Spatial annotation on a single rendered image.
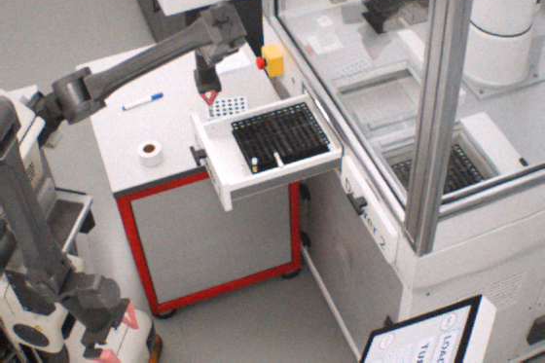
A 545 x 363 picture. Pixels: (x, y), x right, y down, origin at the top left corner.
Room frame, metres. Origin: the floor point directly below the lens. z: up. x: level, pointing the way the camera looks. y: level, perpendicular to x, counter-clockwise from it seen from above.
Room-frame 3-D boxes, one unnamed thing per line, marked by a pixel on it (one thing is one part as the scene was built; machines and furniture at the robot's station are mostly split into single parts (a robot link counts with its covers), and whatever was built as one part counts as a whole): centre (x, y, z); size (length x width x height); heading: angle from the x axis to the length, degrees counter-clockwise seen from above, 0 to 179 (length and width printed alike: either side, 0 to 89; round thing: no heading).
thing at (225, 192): (1.45, 0.17, 0.87); 0.29 x 0.02 x 0.11; 18
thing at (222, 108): (1.74, 0.13, 0.78); 0.12 x 0.08 x 0.04; 95
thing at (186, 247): (1.85, 0.28, 0.38); 0.62 x 0.58 x 0.76; 18
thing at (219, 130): (1.52, -0.03, 0.86); 0.40 x 0.26 x 0.06; 108
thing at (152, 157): (1.58, 0.35, 0.78); 0.07 x 0.07 x 0.04
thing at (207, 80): (1.72, 0.17, 0.96); 0.10 x 0.07 x 0.07; 13
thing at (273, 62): (1.86, -0.02, 0.88); 0.07 x 0.05 x 0.07; 18
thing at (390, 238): (1.25, -0.23, 0.87); 0.29 x 0.02 x 0.11; 18
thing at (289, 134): (1.51, -0.02, 0.87); 0.22 x 0.18 x 0.06; 108
